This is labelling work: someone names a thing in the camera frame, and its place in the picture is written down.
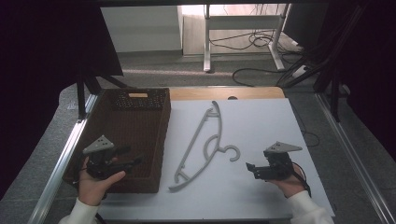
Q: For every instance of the dark curtain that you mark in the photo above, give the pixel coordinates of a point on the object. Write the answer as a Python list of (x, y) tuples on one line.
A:
[(370, 62), (40, 62)]

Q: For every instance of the brown woven basket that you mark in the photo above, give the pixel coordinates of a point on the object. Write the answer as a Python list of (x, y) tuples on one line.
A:
[(137, 130)]

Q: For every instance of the white board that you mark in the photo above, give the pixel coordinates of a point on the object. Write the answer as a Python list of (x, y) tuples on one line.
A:
[(255, 124)]

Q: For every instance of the white metal desk frame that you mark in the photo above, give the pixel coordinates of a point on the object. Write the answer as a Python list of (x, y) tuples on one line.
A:
[(243, 22)]

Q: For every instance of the white power strip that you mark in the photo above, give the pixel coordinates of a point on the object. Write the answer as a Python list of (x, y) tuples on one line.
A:
[(299, 71)]

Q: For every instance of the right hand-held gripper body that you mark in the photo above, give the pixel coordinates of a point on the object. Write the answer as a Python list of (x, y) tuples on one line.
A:
[(277, 163)]

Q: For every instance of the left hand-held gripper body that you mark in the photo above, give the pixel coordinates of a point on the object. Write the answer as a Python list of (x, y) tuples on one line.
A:
[(100, 157)]

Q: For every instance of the person's left hand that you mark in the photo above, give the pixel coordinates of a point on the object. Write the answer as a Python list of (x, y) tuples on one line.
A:
[(93, 188)]

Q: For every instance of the grey plastic clothes hanger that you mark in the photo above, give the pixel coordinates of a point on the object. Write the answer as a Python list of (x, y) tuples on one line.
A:
[(214, 141)]

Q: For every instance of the white cabinet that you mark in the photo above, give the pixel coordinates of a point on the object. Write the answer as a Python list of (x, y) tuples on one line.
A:
[(141, 28)]

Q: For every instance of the black metal stand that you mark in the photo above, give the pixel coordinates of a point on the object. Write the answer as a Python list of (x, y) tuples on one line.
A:
[(83, 93), (330, 59)]

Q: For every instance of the wooden table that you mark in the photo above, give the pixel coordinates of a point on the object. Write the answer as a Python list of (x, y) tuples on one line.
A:
[(218, 93)]

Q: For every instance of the aluminium rail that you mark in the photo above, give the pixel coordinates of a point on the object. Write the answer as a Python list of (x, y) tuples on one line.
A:
[(59, 165), (355, 155)]

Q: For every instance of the person's right hand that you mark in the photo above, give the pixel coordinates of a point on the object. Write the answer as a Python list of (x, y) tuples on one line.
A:
[(291, 186)]

